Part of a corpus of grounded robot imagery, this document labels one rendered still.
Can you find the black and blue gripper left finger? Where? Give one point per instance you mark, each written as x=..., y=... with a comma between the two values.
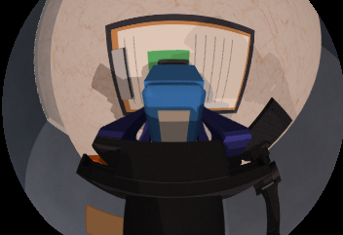
x=127, y=127

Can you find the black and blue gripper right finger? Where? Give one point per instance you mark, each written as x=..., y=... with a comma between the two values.
x=234, y=136

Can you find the orange digital multimeter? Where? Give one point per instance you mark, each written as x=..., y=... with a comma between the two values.
x=97, y=158

